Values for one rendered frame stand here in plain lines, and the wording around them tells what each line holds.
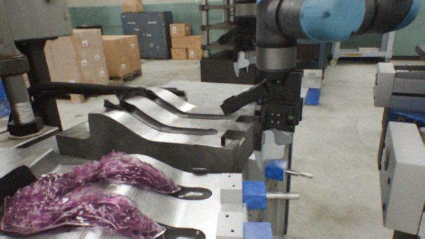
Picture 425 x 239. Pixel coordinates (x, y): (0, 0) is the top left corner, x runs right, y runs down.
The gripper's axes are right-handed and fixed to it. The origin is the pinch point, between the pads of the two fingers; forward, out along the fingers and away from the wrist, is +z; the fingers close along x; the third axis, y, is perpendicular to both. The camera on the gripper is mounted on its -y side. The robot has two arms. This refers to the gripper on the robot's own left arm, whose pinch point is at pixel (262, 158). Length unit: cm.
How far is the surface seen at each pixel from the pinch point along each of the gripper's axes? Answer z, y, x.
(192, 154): -1.6, -13.7, -6.9
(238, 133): -3.6, -6.9, 3.2
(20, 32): -25, -93, 13
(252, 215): 4.6, 2.5, -13.7
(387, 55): 66, 51, 589
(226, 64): 50, -170, 368
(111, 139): -2.4, -35.4, -8.5
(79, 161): 4.6, -45.7, -10.8
